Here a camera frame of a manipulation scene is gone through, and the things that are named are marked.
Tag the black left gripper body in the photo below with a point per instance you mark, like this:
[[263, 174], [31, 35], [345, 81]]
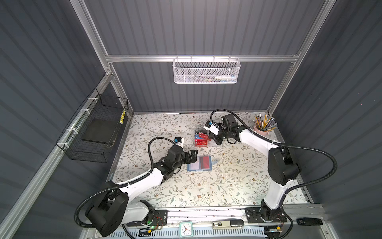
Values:
[[177, 166]]

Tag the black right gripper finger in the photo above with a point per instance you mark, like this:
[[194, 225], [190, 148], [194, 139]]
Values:
[[216, 138], [211, 131]]

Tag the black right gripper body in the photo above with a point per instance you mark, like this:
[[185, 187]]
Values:
[[223, 134]]

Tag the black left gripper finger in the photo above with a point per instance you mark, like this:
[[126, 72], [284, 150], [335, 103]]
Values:
[[193, 153], [189, 160]]

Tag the clear acrylic card display stand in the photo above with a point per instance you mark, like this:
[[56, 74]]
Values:
[[196, 134]]

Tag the blue leather card holder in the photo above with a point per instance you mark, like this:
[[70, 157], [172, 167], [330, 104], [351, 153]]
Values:
[[214, 161]]

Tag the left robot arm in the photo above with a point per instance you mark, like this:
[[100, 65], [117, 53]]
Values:
[[116, 204]]

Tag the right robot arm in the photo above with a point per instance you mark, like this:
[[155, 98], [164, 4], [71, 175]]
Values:
[[282, 169]]

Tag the red VIP card in stand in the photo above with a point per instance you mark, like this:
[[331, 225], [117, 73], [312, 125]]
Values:
[[201, 142]]

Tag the pink metal pencil bucket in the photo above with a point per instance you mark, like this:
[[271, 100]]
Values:
[[258, 131]]

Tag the markers in mesh basket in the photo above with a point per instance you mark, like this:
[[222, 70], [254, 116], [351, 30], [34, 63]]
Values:
[[218, 78]]

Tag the small white desk clock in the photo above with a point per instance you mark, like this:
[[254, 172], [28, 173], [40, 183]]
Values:
[[186, 229]]

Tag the grey black handheld device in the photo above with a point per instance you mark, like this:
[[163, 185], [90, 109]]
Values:
[[228, 224]]

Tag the small label packet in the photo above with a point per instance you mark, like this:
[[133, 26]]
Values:
[[98, 235]]

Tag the black remote device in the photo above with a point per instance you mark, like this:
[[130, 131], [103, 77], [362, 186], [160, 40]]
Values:
[[309, 222]]

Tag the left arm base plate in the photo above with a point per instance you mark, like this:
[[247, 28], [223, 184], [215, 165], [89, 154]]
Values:
[[157, 218]]

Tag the white wire mesh basket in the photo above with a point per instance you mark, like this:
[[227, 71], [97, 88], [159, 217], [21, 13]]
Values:
[[185, 68]]

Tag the black wire wall basket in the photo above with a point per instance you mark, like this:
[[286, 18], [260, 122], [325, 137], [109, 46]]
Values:
[[96, 131]]

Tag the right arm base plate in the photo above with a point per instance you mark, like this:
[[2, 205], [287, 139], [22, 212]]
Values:
[[265, 215]]

